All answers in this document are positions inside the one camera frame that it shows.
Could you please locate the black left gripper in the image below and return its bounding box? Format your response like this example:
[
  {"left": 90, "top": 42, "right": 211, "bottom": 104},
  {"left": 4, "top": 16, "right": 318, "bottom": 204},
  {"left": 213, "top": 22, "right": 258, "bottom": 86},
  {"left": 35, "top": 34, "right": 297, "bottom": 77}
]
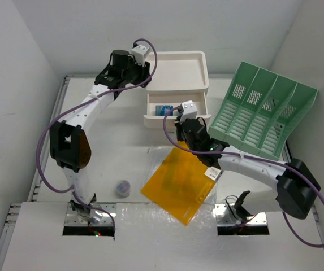
[{"left": 122, "top": 56, "right": 150, "bottom": 88}]

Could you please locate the blue labelled bottle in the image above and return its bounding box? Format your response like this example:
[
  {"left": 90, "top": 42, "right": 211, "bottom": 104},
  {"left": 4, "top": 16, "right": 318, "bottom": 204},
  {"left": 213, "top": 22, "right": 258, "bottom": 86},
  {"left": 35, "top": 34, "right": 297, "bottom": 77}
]
[{"left": 155, "top": 105, "right": 174, "bottom": 116}]

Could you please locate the white drawer cabinet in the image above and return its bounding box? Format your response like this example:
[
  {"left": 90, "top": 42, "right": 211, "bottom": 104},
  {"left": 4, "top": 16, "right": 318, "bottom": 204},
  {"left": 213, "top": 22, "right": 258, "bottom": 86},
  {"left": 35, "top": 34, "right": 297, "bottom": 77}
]
[{"left": 144, "top": 51, "right": 211, "bottom": 129}]

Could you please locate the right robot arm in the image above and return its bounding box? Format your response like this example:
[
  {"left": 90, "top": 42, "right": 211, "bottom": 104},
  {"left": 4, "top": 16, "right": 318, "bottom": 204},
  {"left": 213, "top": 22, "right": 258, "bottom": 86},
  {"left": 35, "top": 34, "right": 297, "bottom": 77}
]
[{"left": 174, "top": 119, "right": 321, "bottom": 220}]

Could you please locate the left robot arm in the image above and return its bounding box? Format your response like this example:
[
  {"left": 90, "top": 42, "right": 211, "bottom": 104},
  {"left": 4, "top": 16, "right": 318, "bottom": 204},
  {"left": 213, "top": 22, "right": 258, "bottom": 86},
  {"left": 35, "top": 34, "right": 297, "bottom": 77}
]
[{"left": 49, "top": 45, "right": 150, "bottom": 218}]

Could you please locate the clear zip document pouch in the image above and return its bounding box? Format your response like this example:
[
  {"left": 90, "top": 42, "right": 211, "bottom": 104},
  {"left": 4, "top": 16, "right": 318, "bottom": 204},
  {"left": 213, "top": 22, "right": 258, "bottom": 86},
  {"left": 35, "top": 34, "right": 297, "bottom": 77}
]
[{"left": 141, "top": 145, "right": 218, "bottom": 207}]

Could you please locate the yellow clip file folder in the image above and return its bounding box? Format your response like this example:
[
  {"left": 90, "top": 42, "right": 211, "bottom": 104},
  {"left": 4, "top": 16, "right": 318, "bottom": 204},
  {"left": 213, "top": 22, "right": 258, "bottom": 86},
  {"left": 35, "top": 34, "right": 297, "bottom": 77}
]
[{"left": 141, "top": 147, "right": 221, "bottom": 225}]

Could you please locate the green file rack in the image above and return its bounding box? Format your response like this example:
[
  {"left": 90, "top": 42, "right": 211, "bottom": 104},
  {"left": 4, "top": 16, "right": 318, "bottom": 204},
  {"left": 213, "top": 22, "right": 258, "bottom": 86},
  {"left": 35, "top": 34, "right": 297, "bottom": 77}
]
[{"left": 208, "top": 62, "right": 318, "bottom": 160}]

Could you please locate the small clear pin jar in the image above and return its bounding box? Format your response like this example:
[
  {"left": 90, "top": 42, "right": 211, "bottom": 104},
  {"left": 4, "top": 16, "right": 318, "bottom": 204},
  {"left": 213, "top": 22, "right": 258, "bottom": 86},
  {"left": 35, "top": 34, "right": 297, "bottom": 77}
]
[{"left": 116, "top": 180, "right": 131, "bottom": 198}]

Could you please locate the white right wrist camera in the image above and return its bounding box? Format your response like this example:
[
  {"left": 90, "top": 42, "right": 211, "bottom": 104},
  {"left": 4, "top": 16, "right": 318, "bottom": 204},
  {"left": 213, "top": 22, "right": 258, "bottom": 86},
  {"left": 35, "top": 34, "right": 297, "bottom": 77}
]
[{"left": 178, "top": 100, "right": 198, "bottom": 124}]

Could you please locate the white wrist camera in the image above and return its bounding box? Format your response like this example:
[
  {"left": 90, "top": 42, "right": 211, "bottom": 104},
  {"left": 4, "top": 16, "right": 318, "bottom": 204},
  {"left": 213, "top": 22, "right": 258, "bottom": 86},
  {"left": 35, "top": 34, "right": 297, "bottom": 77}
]
[
  {"left": 178, "top": 100, "right": 198, "bottom": 124},
  {"left": 130, "top": 45, "right": 151, "bottom": 67}
]

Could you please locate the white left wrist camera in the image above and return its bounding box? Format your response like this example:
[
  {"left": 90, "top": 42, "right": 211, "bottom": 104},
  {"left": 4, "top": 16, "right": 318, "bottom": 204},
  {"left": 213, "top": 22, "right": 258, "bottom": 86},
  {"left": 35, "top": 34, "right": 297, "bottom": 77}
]
[{"left": 130, "top": 45, "right": 151, "bottom": 67}]

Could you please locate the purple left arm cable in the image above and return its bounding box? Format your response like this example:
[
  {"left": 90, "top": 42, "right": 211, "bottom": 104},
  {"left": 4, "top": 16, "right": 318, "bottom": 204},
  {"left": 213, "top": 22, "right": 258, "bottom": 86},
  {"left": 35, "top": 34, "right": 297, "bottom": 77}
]
[{"left": 36, "top": 38, "right": 159, "bottom": 235}]

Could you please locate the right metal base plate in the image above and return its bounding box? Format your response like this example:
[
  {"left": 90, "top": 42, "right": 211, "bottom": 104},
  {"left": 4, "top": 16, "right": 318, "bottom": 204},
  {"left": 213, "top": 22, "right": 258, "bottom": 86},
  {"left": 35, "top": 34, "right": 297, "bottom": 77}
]
[{"left": 213, "top": 202, "right": 267, "bottom": 228}]

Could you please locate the metal base plate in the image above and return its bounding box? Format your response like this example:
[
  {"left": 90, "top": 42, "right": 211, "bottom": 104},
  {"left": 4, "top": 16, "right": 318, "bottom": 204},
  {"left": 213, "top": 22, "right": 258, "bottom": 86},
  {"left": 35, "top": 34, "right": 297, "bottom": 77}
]
[
  {"left": 64, "top": 200, "right": 116, "bottom": 226},
  {"left": 213, "top": 202, "right": 267, "bottom": 228}
]

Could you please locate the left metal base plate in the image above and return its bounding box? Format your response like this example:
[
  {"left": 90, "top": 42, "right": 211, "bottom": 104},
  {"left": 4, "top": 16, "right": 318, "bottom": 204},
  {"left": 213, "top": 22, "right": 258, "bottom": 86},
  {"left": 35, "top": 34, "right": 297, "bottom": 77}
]
[{"left": 64, "top": 200, "right": 116, "bottom": 226}]

